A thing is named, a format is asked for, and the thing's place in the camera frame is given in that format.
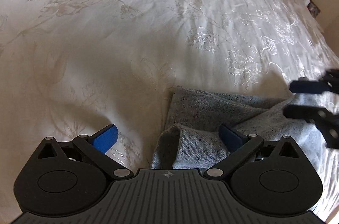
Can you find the grey speckled pants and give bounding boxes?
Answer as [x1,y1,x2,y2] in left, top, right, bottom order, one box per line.
[151,87,327,171]

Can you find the dark framed photo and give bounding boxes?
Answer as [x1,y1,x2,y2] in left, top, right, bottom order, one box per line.
[307,1,321,19]

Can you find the cream floral bedspread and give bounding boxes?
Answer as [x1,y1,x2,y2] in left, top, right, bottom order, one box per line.
[1,0,338,223]

